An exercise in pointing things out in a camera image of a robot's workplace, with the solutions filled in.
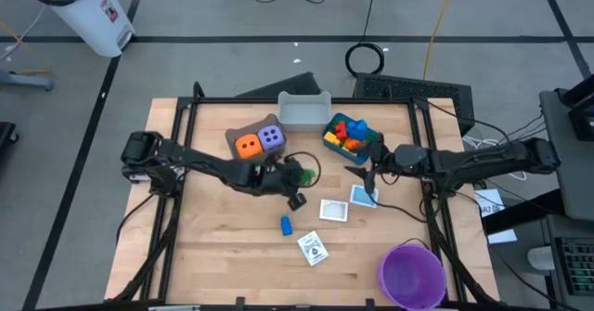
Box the black chair base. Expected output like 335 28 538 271
0 121 20 160

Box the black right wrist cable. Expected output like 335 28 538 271
369 190 431 223

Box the grey keyboard desk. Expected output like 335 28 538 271
541 213 594 311

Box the purple foam die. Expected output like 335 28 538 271
257 124 286 153

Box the white card deck box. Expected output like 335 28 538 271
318 199 350 223

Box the white pedal trash can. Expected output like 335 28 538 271
27 0 136 58

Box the thin white floor cable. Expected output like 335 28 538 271
0 4 45 64

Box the blue-backed playing card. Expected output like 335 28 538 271
349 184 381 209

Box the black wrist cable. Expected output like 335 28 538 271
369 190 431 223
283 150 323 189

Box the grey side desk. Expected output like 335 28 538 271
538 87 594 223

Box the backlit keyboard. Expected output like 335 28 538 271
554 236 594 298

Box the large green toy block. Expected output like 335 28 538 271
298 166 319 188

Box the black coiled cable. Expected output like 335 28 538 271
344 0 386 77

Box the white cable bundle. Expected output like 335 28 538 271
461 134 529 182

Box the purple plastic bucket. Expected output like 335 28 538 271
376 241 447 310

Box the grey stand base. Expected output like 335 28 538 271
0 68 56 93

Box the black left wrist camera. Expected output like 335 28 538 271
286 191 308 212

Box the white rounded desk object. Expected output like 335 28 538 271
527 245 558 272

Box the large blue studded block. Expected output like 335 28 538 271
346 119 369 141

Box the blue hollow toy block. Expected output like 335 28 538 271
279 212 295 237

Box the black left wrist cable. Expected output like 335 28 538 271
283 150 323 189

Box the light grey plastic bin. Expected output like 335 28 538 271
277 90 333 133

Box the yellow cable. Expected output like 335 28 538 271
421 0 458 81

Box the black aluminium table frame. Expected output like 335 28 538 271
109 81 501 311

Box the teal plastic bin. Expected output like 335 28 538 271
322 112 380 166

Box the white paper sheet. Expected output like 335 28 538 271
486 228 519 246

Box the orange toy block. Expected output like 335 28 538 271
342 137 366 153

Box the black desk monitor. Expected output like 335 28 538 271
555 72 594 142

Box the white printed paper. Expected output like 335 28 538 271
473 188 507 218

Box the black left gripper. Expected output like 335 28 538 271
240 159 313 196

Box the black desk leg bar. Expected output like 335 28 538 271
482 188 565 237

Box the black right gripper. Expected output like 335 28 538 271
343 133 396 196

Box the orange foam die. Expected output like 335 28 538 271
234 133 264 161

